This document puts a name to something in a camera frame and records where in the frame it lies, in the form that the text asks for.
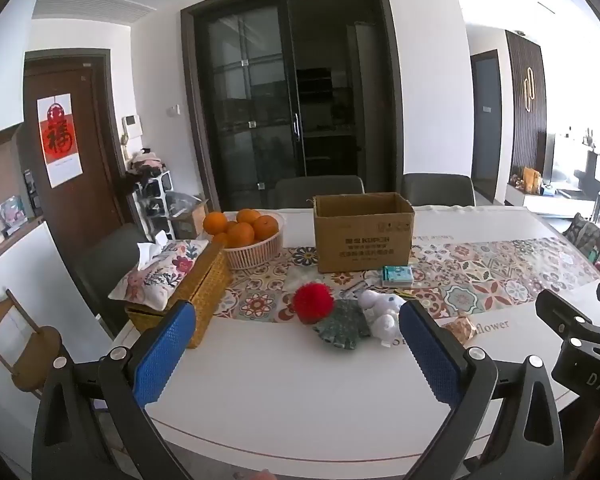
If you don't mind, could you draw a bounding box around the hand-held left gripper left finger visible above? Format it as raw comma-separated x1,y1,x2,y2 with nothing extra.
32,300,198,480

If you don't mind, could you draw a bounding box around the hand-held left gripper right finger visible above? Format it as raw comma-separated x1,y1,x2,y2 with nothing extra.
399,300,566,480

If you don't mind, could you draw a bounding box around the gold biscuit packet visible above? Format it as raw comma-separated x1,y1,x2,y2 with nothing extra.
441,316,478,347

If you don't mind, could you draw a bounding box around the white plush toy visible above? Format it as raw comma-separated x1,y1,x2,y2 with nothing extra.
357,289,408,348

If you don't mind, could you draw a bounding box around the green knitted glove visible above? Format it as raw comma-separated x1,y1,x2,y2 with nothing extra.
313,299,373,352

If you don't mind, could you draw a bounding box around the red fluffy pompom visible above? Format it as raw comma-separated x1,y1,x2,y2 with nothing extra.
292,282,336,325

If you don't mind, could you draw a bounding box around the brown cardboard box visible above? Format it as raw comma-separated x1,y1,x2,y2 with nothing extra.
312,191,416,274

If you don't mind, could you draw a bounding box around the person's right forearm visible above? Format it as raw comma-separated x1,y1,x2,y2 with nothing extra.
570,410,600,480

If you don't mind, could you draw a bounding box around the chair with patterned cushion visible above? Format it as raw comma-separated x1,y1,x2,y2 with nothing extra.
562,212,600,271

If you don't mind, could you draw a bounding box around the woven wicker basket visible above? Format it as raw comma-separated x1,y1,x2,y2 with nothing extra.
125,242,233,350

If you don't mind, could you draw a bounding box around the floral tissue box cover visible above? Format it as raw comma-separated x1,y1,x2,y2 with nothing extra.
107,239,210,311

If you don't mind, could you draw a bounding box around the teal tissue packet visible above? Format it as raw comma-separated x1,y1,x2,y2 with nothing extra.
381,266,414,288

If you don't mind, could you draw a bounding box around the floral patterned tablecloth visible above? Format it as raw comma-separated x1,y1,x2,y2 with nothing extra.
112,205,600,466

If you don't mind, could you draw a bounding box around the white tissue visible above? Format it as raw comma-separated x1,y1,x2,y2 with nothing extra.
136,230,168,268

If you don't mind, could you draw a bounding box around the dark green dining chair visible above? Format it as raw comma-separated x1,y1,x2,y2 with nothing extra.
75,222,153,321

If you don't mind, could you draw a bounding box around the white plastic basket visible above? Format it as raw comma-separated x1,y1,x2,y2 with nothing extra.
207,211,286,271

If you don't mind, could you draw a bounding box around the small wooden chair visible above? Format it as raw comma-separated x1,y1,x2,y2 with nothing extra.
0,289,63,401

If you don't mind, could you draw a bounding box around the box with black bag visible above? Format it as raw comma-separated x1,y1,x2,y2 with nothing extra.
167,192,209,239

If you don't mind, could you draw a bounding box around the white shoe rack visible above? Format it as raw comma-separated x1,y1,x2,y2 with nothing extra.
132,170,176,241

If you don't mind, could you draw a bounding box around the white side cabinet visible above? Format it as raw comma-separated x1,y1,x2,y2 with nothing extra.
0,220,98,411

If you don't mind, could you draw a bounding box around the grey dining chair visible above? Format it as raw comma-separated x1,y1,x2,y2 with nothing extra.
274,175,366,209
401,173,476,207

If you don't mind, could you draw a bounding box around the pile of clothes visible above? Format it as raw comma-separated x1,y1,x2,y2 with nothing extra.
125,149,167,179

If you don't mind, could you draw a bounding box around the dark interior door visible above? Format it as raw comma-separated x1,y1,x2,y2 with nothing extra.
470,50,503,203

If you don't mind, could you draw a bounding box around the brown wooden door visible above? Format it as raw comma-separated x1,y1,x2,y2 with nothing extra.
24,50,131,256

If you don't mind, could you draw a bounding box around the dark sliding glass door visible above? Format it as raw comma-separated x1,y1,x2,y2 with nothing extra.
181,0,406,211

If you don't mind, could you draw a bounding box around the ceiling air vent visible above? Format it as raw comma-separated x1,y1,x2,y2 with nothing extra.
32,0,153,23

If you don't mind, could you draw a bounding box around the dark slatted wall panel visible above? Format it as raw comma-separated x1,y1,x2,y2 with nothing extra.
505,30,548,196

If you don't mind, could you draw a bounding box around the gold wall ornament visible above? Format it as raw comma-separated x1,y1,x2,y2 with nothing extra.
522,66,536,113

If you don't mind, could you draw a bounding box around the white and red wall calendar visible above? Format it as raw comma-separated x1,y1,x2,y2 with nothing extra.
36,92,84,189

